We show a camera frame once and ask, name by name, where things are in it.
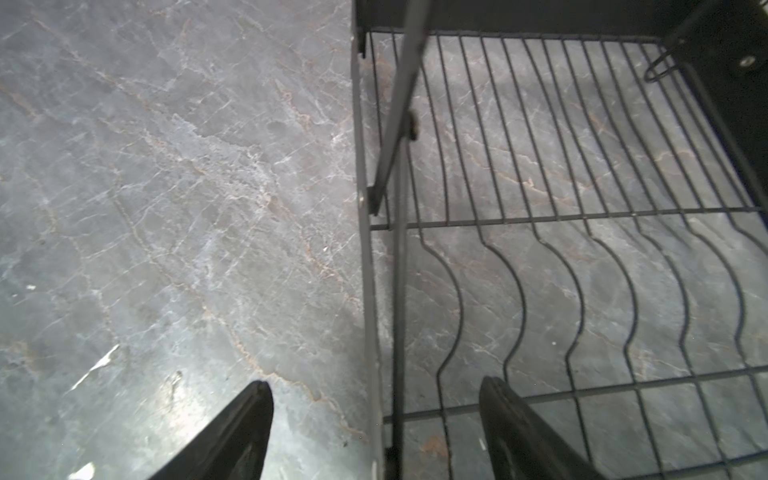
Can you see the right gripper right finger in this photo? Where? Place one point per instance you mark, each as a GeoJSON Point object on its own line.
{"type": "Point", "coordinates": [521, 445]}

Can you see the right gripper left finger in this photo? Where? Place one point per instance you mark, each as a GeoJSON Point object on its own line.
{"type": "Point", "coordinates": [233, 445]}

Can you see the black wire dish rack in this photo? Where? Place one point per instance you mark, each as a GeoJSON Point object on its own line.
{"type": "Point", "coordinates": [570, 196]}

